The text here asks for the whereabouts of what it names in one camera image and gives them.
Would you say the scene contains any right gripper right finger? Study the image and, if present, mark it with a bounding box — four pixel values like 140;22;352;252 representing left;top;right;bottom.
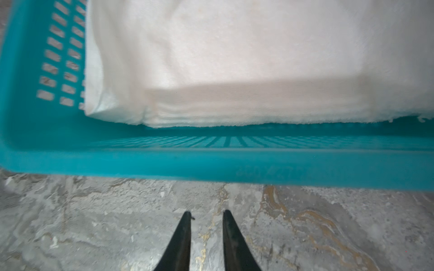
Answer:
222;210;261;271

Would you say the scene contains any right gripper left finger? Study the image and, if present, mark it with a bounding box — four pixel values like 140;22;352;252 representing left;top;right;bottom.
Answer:
154;211;192;271

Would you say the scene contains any teal plastic basket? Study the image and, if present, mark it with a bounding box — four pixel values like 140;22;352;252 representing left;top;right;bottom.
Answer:
1;1;434;191

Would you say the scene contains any white towel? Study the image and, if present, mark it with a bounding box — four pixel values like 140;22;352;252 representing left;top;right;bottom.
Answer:
84;1;434;128

